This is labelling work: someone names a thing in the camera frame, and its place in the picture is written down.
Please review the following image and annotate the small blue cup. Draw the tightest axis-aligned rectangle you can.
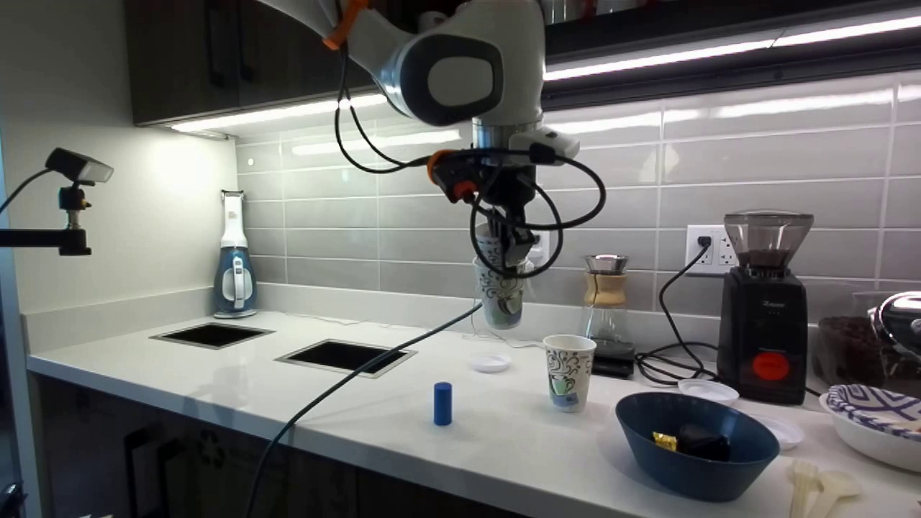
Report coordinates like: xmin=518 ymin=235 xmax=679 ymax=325
xmin=432 ymin=382 xmax=452 ymax=425

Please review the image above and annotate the single patterned paper cup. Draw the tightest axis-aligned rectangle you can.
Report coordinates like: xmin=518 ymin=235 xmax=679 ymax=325
xmin=541 ymin=333 xmax=595 ymax=414

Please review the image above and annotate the stack of patterned paper cups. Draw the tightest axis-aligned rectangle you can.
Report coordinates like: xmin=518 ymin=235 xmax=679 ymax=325
xmin=474 ymin=225 xmax=530 ymax=330

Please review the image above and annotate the black grinder power cord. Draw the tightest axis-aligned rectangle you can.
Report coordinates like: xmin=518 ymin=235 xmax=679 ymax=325
xmin=636 ymin=235 xmax=721 ymax=388

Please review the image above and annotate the blue white soap dispenser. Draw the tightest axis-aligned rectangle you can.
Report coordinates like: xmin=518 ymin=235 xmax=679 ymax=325
xmin=213 ymin=191 xmax=256 ymax=320

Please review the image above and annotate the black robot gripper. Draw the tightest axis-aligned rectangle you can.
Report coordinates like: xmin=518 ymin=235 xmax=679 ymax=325
xmin=426 ymin=143 xmax=564 ymax=243

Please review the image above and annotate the white wall outlet right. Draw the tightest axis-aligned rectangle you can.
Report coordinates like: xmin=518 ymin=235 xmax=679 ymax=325
xmin=685 ymin=225 xmax=736 ymax=277

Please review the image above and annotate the yellow item in bowl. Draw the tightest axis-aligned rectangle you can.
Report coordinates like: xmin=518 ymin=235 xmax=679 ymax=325
xmin=652 ymin=433 xmax=679 ymax=453

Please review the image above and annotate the white wooden utensil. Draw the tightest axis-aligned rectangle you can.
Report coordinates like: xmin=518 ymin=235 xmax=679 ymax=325
xmin=786 ymin=463 xmax=864 ymax=518

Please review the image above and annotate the black coffee grinder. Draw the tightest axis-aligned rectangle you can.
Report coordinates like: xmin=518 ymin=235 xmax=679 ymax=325
xmin=715 ymin=212 xmax=813 ymax=405

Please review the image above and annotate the glass pour-over carafe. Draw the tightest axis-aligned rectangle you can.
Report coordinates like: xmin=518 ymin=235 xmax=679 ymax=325
xmin=584 ymin=253 xmax=636 ymax=378

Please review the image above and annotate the silver kettle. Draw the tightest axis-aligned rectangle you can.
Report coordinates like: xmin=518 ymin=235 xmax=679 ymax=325
xmin=865 ymin=290 xmax=921 ymax=358

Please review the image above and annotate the dark blue bowl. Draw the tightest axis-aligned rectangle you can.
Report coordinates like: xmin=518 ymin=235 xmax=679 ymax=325
xmin=613 ymin=391 xmax=779 ymax=502

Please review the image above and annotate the white wall outlet left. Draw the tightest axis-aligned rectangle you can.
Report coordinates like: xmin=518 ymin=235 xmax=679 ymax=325
xmin=527 ymin=231 xmax=551 ymax=269

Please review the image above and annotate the white wall outlet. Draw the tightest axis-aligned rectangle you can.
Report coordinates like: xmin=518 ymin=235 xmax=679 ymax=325
xmin=527 ymin=231 xmax=551 ymax=269
xmin=685 ymin=225 xmax=736 ymax=277

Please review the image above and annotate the black cable across counter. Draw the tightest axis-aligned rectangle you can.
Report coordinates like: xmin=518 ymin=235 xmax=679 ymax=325
xmin=243 ymin=300 xmax=487 ymax=518

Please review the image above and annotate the blue patterned white bowl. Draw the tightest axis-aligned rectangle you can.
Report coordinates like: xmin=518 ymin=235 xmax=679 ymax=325
xmin=819 ymin=382 xmax=921 ymax=471

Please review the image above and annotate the black camera on mount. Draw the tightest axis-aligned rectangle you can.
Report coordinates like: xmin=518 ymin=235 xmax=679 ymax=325
xmin=0 ymin=146 xmax=111 ymax=257

